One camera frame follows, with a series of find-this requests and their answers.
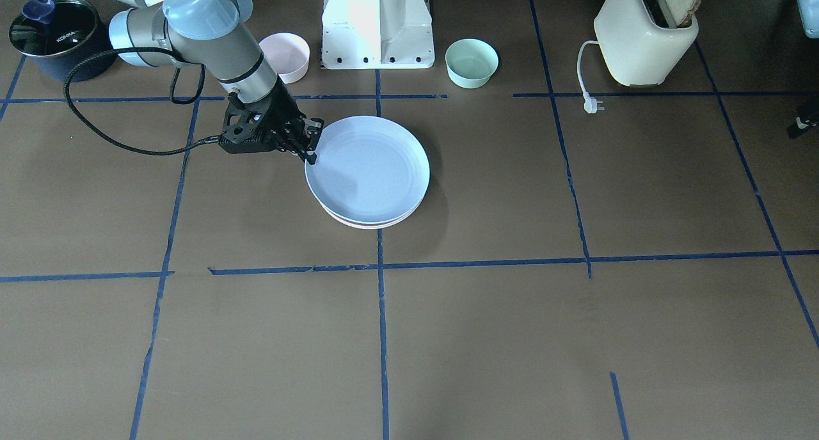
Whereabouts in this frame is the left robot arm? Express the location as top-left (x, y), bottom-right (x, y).
top-left (786, 0), bottom-right (818, 139)

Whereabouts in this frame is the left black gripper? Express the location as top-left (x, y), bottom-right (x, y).
top-left (787, 98), bottom-right (818, 139)

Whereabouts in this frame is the cream toaster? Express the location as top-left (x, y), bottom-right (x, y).
top-left (594, 0), bottom-right (701, 87)

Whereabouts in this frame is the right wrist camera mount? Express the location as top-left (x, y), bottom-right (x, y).
top-left (218, 93), bottom-right (280, 154)

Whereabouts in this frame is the green bowl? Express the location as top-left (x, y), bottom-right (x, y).
top-left (445, 38), bottom-right (500, 88)

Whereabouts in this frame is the dark blue pot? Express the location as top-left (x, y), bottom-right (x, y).
top-left (8, 0), bottom-right (117, 82)

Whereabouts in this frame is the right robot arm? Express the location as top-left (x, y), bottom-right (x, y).
top-left (63, 0), bottom-right (324, 165)

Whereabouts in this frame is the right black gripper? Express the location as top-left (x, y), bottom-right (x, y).
top-left (267, 82), bottom-right (324, 165)

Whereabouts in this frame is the white toaster plug cable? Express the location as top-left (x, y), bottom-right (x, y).
top-left (577, 40), bottom-right (605, 114)

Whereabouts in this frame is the blue plate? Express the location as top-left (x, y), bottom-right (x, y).
top-left (304, 116), bottom-right (431, 201)

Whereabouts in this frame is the pink plate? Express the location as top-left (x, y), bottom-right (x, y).
top-left (318, 198), bottom-right (424, 230)

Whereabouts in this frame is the white mounting pillar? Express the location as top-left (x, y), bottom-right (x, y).
top-left (320, 0), bottom-right (436, 70)

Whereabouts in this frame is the pink bowl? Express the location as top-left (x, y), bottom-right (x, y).
top-left (258, 33), bottom-right (310, 84)

